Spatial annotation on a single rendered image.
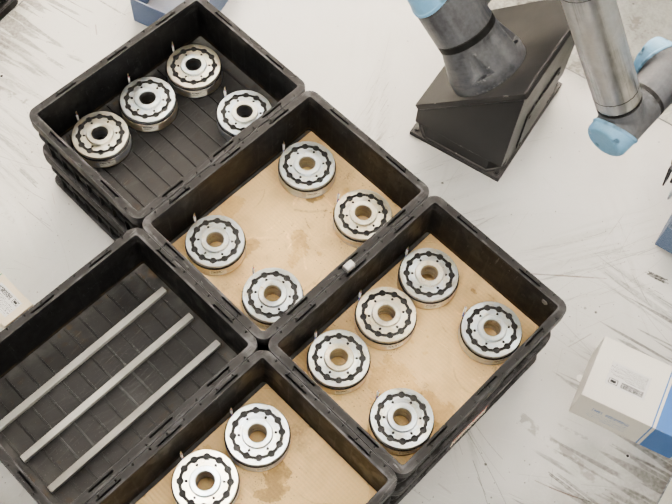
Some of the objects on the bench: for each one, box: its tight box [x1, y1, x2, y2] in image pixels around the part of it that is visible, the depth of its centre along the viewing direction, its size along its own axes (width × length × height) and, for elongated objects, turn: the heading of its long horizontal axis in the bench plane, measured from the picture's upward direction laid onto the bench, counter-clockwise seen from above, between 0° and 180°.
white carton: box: [569, 336, 672, 460], centre depth 178 cm, size 20×12×9 cm, turn 62°
